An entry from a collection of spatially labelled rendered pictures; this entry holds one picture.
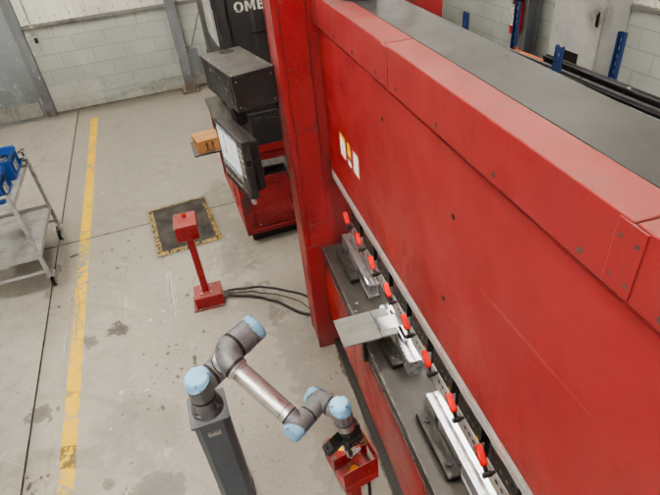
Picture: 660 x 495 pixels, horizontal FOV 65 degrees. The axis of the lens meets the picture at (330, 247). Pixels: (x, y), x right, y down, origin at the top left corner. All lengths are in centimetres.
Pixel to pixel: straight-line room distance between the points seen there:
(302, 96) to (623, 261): 206
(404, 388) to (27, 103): 787
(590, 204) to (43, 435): 356
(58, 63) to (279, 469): 722
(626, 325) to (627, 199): 21
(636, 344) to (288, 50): 208
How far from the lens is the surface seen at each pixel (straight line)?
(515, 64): 150
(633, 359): 101
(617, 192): 95
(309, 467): 322
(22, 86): 920
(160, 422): 364
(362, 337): 242
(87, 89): 915
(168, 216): 553
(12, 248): 525
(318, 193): 297
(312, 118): 277
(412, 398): 236
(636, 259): 89
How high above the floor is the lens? 276
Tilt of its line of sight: 37 degrees down
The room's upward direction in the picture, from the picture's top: 6 degrees counter-clockwise
